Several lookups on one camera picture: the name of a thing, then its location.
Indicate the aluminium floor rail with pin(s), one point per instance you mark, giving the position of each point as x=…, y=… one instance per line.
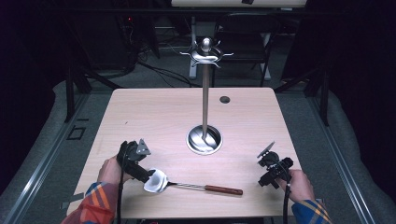
x=342, y=161
x=43, y=158

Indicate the dark equipment with red light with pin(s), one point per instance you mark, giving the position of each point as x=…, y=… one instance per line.
x=109, y=37

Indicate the grey tape strip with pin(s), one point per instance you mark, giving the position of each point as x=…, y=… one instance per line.
x=72, y=200

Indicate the black metal stand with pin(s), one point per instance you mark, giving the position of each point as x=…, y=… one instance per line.
x=323, y=93
x=70, y=81

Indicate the black folding chair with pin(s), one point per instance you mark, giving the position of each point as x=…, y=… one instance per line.
x=246, y=37

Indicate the person's left hand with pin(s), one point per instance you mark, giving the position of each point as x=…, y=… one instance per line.
x=109, y=170

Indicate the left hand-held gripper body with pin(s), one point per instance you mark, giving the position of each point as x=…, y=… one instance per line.
x=132, y=152

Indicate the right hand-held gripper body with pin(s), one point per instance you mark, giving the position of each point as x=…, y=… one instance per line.
x=275, y=163

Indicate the steel utensil stand with hooks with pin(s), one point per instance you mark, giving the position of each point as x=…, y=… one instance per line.
x=205, y=93

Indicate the person's right hand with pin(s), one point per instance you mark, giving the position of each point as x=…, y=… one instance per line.
x=297, y=185

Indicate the white desk with metal leg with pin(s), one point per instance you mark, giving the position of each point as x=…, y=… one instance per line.
x=199, y=34

